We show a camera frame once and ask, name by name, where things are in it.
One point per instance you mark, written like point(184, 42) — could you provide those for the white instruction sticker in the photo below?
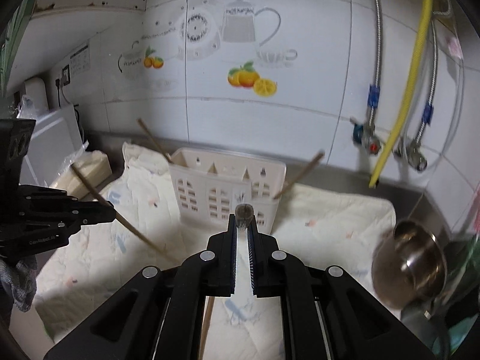
point(79, 60)

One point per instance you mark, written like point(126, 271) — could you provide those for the steel pot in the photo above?
point(408, 266)

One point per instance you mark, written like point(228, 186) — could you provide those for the beige plastic utensil holder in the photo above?
point(209, 185)

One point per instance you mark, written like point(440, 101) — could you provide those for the wooden chopstick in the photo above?
point(244, 214)
point(302, 173)
point(153, 140)
point(118, 216)
point(205, 326)

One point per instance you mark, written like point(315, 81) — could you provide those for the red handle water valve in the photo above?
point(364, 135)

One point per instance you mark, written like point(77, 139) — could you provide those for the grey gloved left hand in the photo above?
point(18, 283)

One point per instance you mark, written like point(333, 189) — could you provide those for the cream quilted mat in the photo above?
point(320, 228)

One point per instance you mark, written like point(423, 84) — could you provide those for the green plastic utensil rack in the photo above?
point(459, 299)

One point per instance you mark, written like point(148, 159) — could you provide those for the white cutting board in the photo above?
point(55, 137)

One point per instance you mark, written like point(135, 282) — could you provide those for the chrome angle valve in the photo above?
point(410, 151)

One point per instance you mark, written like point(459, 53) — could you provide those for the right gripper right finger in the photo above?
point(276, 273)

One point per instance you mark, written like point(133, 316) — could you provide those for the wall power socket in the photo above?
point(66, 76)

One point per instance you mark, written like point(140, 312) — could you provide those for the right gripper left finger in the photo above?
point(210, 273)

